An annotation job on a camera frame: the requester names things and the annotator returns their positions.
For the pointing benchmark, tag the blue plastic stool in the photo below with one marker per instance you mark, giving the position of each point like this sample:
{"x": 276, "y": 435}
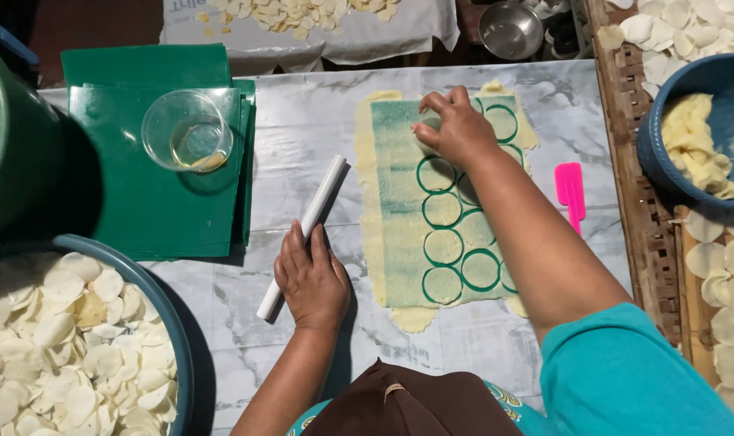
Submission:
{"x": 3, "y": 39}

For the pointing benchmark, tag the person's left hand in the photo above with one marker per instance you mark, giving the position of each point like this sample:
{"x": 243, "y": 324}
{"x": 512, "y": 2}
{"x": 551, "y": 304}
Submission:
{"x": 312, "y": 290}

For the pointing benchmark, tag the white rolling pin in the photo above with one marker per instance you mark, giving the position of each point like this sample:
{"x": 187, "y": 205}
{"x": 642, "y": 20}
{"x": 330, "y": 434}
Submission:
{"x": 324, "y": 188}

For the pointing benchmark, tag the flat yellow dough sheet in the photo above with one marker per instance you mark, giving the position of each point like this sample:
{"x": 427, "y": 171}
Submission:
{"x": 373, "y": 242}

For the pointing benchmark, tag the teal shirt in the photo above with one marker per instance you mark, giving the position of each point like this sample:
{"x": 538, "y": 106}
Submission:
{"x": 621, "y": 381}

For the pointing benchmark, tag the white plastic sack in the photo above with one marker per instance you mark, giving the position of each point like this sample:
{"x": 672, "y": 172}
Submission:
{"x": 367, "y": 42}

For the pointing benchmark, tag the woven bamboo tray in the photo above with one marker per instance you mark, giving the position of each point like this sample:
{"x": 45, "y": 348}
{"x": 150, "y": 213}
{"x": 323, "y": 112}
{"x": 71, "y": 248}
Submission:
{"x": 693, "y": 315}
{"x": 630, "y": 121}

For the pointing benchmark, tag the green plastic bucket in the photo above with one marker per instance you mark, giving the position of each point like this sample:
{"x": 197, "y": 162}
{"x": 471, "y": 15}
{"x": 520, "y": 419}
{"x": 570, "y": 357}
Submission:
{"x": 22, "y": 151}

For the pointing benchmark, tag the yellow dough lump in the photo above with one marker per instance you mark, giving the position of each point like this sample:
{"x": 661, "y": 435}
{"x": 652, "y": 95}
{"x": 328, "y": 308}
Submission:
{"x": 690, "y": 139}

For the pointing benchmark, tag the clear plastic cup with oil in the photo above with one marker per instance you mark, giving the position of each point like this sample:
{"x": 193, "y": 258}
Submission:
{"x": 185, "y": 133}

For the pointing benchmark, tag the blue basin with dough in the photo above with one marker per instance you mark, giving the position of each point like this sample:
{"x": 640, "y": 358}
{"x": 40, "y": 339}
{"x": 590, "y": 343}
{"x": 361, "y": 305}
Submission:
{"x": 733, "y": 109}

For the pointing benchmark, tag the large blue basin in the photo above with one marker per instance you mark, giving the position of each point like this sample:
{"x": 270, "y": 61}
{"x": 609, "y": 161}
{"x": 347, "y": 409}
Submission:
{"x": 164, "y": 303}

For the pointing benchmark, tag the metal bowl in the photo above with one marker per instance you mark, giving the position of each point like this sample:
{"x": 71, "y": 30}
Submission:
{"x": 509, "y": 30}

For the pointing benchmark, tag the clear round cutter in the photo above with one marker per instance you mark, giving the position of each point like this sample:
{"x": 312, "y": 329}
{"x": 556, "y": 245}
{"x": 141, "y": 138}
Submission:
{"x": 430, "y": 124}

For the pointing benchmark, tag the heap of white dough discs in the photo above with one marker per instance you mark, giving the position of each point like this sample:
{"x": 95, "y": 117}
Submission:
{"x": 70, "y": 363}
{"x": 675, "y": 27}
{"x": 294, "y": 15}
{"x": 730, "y": 327}

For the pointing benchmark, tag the stack of green plastic sheets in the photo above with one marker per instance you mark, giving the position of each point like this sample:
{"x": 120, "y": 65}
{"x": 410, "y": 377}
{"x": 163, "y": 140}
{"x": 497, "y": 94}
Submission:
{"x": 131, "y": 206}

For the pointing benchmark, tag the person's right hand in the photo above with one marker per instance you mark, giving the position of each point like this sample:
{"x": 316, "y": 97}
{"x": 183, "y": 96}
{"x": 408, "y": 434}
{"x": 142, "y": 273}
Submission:
{"x": 463, "y": 133}

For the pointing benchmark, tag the marble patterned table cover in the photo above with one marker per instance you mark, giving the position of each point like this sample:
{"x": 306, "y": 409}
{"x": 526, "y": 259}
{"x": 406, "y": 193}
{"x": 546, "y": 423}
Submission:
{"x": 294, "y": 121}

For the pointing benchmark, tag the pink plastic spatula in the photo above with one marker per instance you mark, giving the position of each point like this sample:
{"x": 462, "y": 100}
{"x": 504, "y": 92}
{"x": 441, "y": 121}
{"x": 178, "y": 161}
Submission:
{"x": 569, "y": 188}

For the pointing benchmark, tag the brown headscarf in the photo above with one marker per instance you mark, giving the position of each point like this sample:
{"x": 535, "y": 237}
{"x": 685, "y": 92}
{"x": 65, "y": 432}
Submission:
{"x": 415, "y": 406}

